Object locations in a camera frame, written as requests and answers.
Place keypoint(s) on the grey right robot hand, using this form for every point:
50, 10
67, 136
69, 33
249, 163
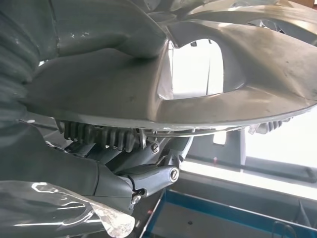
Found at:
49, 157

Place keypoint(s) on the grey blue-edged workbench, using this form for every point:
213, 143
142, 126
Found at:
223, 223

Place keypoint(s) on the clear plastic film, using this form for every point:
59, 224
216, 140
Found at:
49, 216

